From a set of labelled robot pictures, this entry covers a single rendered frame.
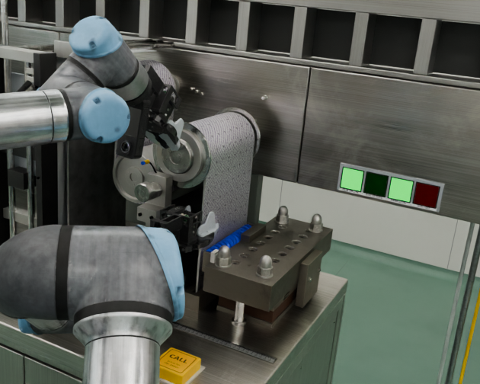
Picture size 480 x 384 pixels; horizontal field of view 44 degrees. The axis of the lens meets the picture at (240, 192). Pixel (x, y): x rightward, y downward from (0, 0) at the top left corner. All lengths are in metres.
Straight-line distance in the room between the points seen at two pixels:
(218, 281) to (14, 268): 0.64
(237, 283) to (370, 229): 2.83
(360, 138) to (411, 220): 2.53
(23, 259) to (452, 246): 3.45
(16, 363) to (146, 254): 0.77
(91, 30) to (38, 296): 0.46
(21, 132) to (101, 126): 0.11
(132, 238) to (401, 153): 0.87
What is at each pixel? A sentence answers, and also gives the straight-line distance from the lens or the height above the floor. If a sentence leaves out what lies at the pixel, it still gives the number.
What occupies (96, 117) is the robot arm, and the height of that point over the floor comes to 1.41.
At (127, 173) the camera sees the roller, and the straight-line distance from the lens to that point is 1.39.
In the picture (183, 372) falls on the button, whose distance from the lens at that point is 1.15.
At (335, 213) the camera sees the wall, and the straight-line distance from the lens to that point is 4.09.
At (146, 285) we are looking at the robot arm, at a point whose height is 1.26.
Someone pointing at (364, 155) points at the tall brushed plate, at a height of 1.25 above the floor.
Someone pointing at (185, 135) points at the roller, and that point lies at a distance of 1.27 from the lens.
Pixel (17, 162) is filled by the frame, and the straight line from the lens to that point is 1.47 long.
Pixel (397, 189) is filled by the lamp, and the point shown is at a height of 1.18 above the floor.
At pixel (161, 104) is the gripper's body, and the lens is 1.14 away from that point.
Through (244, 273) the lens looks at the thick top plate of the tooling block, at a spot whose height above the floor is 1.03.
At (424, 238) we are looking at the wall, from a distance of 3.99.
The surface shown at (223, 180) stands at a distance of 1.37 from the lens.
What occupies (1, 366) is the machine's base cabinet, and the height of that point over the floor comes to 0.76.
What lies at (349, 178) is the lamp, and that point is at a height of 1.19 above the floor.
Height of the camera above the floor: 1.59
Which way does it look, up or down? 18 degrees down
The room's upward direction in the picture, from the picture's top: 5 degrees clockwise
